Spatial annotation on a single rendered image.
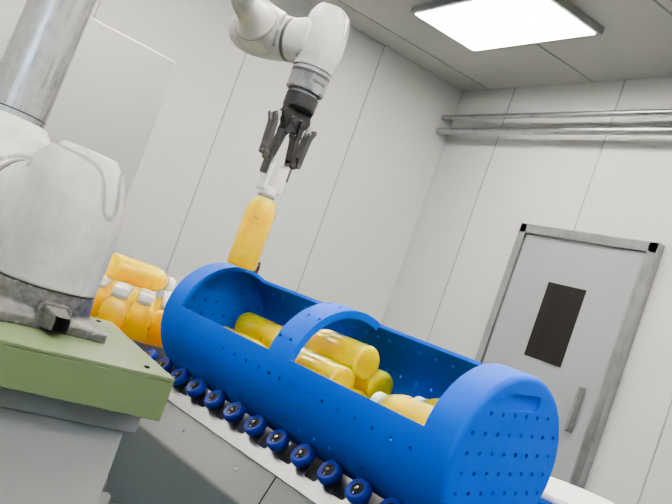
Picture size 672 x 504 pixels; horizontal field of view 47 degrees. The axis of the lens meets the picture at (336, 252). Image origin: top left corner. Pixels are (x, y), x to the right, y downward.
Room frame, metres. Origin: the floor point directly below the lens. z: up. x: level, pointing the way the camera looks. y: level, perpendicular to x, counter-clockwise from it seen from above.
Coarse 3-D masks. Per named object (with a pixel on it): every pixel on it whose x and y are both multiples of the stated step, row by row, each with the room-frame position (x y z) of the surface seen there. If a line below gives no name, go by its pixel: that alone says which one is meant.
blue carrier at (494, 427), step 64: (192, 320) 1.67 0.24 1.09; (320, 320) 1.45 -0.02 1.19; (256, 384) 1.48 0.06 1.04; (320, 384) 1.34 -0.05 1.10; (448, 384) 1.47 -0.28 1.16; (512, 384) 1.17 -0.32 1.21; (320, 448) 1.37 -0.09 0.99; (384, 448) 1.21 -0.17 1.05; (448, 448) 1.12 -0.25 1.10; (512, 448) 1.21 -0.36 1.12
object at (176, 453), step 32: (128, 448) 1.77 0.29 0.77; (160, 448) 1.64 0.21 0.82; (192, 448) 1.57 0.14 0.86; (224, 448) 1.52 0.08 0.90; (288, 448) 1.57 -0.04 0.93; (128, 480) 1.78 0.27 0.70; (160, 480) 1.65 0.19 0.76; (192, 480) 1.54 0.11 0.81; (224, 480) 1.47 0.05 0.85; (256, 480) 1.42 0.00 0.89
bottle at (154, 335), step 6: (162, 306) 1.97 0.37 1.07; (156, 312) 1.96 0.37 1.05; (162, 312) 1.95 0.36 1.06; (156, 318) 1.95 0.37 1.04; (156, 324) 1.94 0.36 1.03; (150, 330) 1.95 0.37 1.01; (156, 330) 1.94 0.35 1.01; (150, 336) 1.95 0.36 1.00; (156, 336) 1.94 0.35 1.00; (150, 342) 1.94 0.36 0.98; (156, 342) 1.94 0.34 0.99; (156, 360) 1.95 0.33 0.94
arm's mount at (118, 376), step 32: (96, 320) 1.38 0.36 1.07; (0, 352) 0.99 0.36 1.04; (32, 352) 1.01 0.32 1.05; (64, 352) 1.04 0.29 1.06; (96, 352) 1.11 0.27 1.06; (128, 352) 1.19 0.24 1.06; (0, 384) 1.00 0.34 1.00; (32, 384) 1.01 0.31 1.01; (64, 384) 1.03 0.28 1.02; (96, 384) 1.05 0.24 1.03; (128, 384) 1.08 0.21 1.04; (160, 384) 1.10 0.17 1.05; (160, 416) 1.11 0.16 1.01
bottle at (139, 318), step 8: (136, 304) 1.91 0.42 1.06; (144, 304) 1.91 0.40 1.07; (128, 312) 1.91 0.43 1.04; (136, 312) 1.90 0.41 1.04; (144, 312) 1.90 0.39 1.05; (152, 312) 1.93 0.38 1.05; (128, 320) 1.90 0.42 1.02; (136, 320) 1.90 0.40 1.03; (144, 320) 1.90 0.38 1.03; (128, 328) 1.90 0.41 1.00; (136, 328) 1.90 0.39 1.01; (144, 328) 1.91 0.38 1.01; (128, 336) 1.90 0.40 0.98; (136, 336) 1.90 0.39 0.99; (144, 336) 1.92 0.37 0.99
